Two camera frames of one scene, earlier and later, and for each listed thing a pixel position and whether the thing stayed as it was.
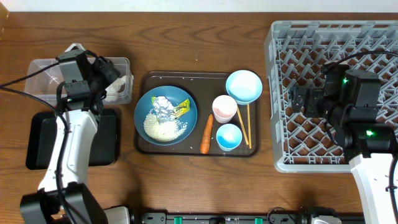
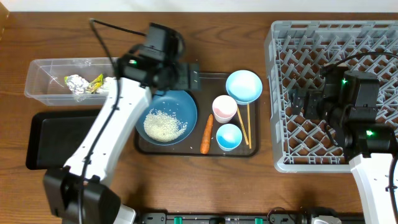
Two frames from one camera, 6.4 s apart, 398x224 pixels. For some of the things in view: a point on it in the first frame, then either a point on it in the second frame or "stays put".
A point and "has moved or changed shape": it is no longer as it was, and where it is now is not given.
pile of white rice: x=164 y=131 stays put
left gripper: x=106 y=66 → x=185 y=81
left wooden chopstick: x=243 y=127 stays put
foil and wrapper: x=163 y=109 has moved or changed shape
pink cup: x=224 y=107 stays put
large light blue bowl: x=244 y=86 stays put
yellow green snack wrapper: x=179 y=109 has moved or changed shape
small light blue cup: x=228 y=137 stays put
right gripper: x=313 y=95 stays put
